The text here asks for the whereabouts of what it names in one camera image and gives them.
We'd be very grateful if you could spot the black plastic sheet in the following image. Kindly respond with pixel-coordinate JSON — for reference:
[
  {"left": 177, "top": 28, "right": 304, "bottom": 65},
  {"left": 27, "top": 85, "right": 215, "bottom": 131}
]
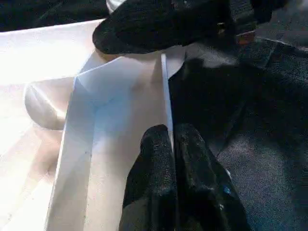
[{"left": 0, "top": 0, "right": 308, "bottom": 231}]

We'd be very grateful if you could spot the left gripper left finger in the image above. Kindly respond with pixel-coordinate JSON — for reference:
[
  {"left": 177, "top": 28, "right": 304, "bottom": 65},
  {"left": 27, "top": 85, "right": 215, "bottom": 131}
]
[{"left": 119, "top": 124, "right": 176, "bottom": 231}]

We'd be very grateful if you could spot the white plastic table top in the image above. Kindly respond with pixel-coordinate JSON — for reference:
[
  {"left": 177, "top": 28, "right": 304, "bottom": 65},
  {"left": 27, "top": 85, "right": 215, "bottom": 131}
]
[{"left": 0, "top": 18, "right": 191, "bottom": 231}]

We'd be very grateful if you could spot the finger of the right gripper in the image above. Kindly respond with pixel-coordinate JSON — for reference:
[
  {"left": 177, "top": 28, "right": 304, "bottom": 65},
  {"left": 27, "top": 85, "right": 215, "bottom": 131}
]
[{"left": 92, "top": 0, "right": 238, "bottom": 55}]

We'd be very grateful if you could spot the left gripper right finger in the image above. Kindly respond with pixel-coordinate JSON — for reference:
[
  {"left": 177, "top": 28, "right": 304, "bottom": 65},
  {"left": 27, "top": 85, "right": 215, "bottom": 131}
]
[{"left": 174, "top": 123, "right": 251, "bottom": 231}]

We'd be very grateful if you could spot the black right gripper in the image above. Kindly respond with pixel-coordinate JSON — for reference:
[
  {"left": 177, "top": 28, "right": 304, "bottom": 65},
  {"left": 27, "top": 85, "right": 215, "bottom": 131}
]
[{"left": 227, "top": 0, "right": 275, "bottom": 46}]

